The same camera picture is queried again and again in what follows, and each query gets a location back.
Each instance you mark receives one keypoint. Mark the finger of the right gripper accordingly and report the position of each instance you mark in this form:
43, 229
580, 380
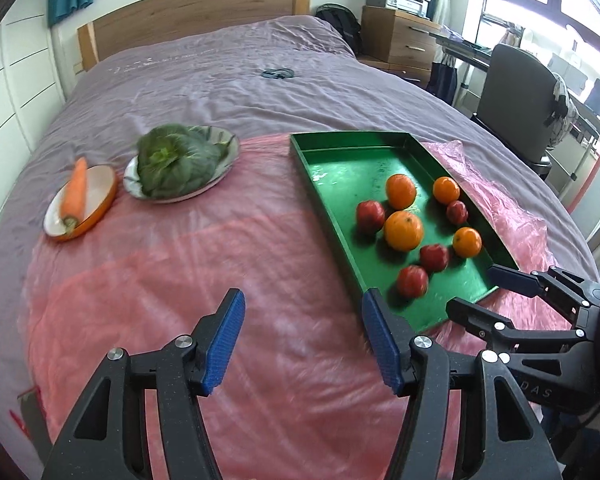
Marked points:
576, 299
501, 336

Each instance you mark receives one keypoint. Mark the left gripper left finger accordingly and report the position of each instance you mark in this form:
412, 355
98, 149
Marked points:
105, 435

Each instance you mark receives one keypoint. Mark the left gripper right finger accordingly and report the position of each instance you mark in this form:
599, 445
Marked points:
498, 434

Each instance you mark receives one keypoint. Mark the orange cluster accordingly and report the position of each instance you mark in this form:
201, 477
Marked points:
403, 231
467, 242
401, 191

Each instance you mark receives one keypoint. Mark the small red apple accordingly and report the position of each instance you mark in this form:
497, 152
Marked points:
457, 213
434, 258

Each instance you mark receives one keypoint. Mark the red tomato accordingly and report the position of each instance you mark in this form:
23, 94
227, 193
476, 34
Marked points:
412, 282

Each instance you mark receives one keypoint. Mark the small red apple back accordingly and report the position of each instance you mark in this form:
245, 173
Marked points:
457, 213

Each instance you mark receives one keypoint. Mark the smartphone in red case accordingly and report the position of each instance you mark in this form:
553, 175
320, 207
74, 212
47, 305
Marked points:
34, 422

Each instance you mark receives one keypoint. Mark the green rectangular tray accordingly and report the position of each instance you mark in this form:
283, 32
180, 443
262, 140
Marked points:
374, 194

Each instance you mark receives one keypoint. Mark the pink plastic sheet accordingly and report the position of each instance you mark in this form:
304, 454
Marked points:
287, 324

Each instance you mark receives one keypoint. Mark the grey office chair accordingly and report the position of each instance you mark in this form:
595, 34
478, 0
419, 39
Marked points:
525, 106

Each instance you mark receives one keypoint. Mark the dark blue bag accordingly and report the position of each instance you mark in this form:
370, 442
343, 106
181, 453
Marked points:
443, 79

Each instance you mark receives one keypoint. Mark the orange carrot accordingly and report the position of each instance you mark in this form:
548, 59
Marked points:
72, 205

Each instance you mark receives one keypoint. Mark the cluttered desk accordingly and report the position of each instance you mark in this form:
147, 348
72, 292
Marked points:
582, 84

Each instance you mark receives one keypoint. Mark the orange oval dish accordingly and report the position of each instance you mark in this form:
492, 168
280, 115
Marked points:
102, 184

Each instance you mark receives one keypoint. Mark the white round plate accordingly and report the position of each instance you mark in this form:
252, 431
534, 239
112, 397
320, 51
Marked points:
131, 181

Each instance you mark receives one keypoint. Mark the wooden drawer cabinet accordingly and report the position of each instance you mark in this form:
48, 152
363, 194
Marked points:
399, 43

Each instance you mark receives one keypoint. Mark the green leafy cabbage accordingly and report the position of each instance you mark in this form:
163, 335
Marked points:
174, 160

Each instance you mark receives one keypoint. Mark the black backpack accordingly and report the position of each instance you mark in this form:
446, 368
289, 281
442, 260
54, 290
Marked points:
345, 22

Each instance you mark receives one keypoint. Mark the white wardrobe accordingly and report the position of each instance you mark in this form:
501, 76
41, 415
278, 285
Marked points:
30, 91

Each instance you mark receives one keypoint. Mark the wooden headboard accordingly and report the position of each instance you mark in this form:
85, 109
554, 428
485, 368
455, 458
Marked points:
148, 22

